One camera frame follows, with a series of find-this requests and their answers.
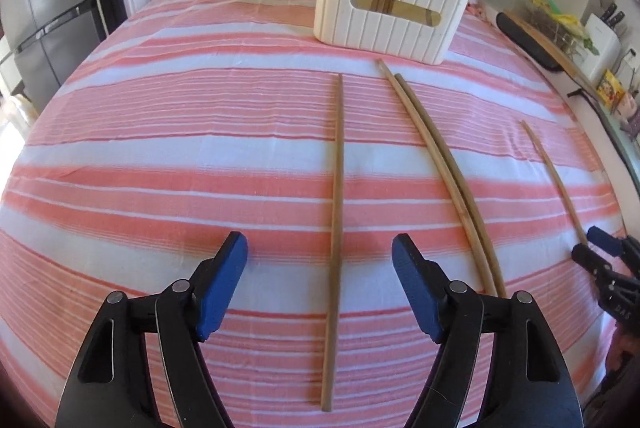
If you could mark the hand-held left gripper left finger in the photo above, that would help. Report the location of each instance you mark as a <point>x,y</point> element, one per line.
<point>222,283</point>

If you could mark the white knife block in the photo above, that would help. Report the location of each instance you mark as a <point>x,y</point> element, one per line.
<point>602,46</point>

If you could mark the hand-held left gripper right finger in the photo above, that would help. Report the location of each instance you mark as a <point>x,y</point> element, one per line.
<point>417,283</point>

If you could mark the yellow snack packet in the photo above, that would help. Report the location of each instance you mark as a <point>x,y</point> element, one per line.
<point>610,89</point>

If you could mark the long wooden board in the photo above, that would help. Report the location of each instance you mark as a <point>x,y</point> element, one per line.
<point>560,56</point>

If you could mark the black oblong tray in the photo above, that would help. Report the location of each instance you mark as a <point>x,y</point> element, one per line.
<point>525,41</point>

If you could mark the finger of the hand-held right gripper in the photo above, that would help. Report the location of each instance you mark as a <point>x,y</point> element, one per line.
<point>604,236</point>
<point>590,258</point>

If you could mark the wooden chopstick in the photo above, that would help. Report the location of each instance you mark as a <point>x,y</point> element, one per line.
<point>337,208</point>
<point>406,87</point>
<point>385,68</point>
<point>552,173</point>

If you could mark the person's right hand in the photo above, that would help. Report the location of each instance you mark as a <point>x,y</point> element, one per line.
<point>622,353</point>

